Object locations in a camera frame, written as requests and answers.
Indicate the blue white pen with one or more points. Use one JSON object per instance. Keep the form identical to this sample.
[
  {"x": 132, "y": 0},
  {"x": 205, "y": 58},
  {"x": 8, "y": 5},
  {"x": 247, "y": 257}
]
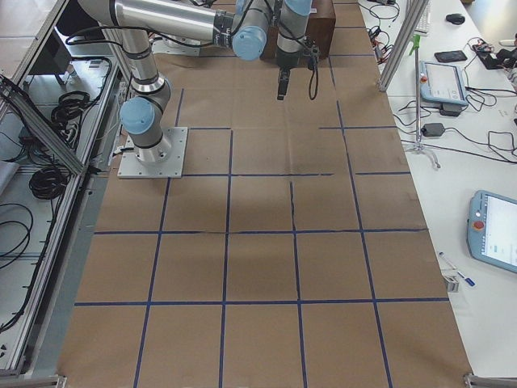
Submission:
[{"x": 467, "y": 279}]

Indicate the aluminium frame post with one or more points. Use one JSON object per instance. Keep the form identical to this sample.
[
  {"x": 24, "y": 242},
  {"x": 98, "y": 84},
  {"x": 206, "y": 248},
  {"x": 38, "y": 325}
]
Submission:
[{"x": 416, "y": 23}]

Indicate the silver tripod stand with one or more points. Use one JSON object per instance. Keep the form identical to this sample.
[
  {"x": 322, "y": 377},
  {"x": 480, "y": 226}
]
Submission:
[{"x": 418, "y": 147}]

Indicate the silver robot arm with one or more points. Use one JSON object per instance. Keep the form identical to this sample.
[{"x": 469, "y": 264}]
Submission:
[{"x": 143, "y": 28}]

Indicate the dark wooden drawer cabinet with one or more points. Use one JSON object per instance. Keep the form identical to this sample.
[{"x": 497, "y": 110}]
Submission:
[{"x": 320, "y": 29}]

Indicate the near teach pendant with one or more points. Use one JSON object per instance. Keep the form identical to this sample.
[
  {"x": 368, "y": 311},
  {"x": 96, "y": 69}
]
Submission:
[{"x": 491, "y": 229}]

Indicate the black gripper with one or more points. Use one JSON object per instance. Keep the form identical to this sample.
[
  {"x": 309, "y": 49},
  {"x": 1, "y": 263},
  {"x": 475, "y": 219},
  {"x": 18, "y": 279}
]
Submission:
[{"x": 287, "y": 57}]

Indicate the far teach pendant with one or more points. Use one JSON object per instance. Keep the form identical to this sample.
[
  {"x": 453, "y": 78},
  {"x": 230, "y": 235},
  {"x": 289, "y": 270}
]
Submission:
[{"x": 442, "y": 83}]

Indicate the black power adapter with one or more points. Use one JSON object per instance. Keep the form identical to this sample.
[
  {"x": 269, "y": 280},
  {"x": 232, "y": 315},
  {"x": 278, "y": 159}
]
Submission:
[{"x": 432, "y": 130}]

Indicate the black computer mouse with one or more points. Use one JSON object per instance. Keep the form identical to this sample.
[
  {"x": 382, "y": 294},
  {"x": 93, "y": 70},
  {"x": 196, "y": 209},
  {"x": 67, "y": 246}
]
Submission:
[{"x": 455, "y": 18}]

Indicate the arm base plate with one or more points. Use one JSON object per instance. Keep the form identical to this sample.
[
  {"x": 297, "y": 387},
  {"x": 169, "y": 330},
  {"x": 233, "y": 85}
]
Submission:
[{"x": 165, "y": 160}]

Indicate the teach pendant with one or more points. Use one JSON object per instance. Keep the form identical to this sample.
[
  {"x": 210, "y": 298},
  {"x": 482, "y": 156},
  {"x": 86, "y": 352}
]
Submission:
[
  {"x": 491, "y": 229},
  {"x": 442, "y": 83}
]

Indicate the brown paper table cover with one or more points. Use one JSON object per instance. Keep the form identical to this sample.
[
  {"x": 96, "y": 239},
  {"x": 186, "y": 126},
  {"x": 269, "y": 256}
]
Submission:
[{"x": 293, "y": 252}]

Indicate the black smartphone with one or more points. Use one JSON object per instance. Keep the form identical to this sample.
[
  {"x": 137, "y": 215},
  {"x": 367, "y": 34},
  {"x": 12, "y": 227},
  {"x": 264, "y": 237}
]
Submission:
[{"x": 450, "y": 56}]

